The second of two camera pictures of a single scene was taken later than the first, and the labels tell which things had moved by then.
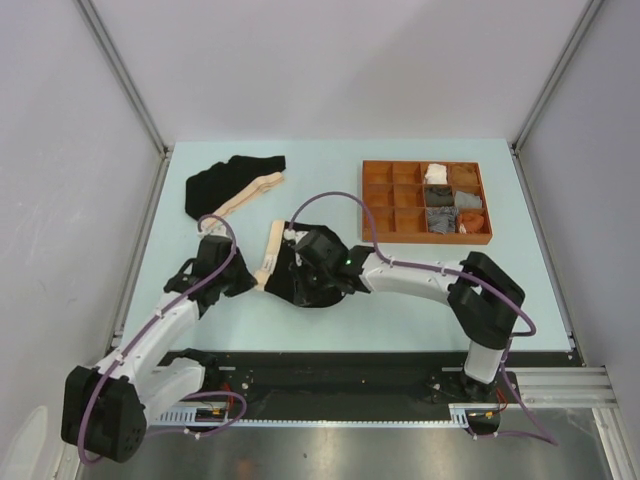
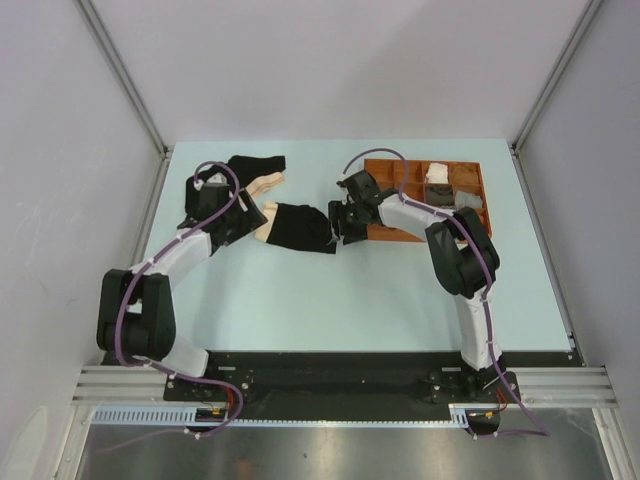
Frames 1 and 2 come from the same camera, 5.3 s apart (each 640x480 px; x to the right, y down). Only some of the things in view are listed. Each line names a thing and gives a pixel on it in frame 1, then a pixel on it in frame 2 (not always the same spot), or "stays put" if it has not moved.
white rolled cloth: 436,174 stays put
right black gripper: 304,262 to 337,211
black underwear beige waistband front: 283,274 to 295,225
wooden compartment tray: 425,202 stays put
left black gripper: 246,281 to 249,218
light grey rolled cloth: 465,199 stays put
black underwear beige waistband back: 225,188 stays put
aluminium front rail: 566,387 stays put
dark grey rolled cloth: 439,197 stays put
